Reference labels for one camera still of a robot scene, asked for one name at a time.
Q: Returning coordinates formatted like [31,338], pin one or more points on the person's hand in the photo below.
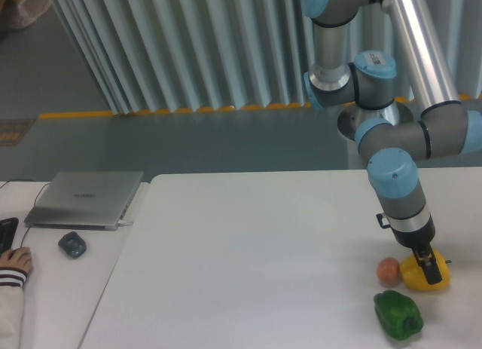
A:
[17,260]

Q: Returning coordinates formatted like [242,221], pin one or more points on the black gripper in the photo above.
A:
[419,241]

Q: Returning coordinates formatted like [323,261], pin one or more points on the grey folding partition screen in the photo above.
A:
[177,55]

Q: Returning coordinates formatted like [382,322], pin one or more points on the silver closed laptop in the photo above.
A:
[85,200]

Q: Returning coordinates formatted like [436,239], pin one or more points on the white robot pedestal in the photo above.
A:
[352,116]

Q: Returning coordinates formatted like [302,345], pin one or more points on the black keyboard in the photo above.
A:
[8,228]

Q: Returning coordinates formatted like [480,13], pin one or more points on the brown egg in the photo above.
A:
[388,270]

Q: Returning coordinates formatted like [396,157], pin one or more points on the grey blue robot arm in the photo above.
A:
[390,151]

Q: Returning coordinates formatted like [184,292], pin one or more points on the dark grey computer mouse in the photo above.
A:
[72,245]

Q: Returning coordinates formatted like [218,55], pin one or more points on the yellow bell pepper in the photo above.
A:
[415,279]

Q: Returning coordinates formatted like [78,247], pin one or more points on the green bell pepper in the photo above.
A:
[398,314]

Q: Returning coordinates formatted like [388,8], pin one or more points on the white striped sleeve forearm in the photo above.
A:
[12,303]

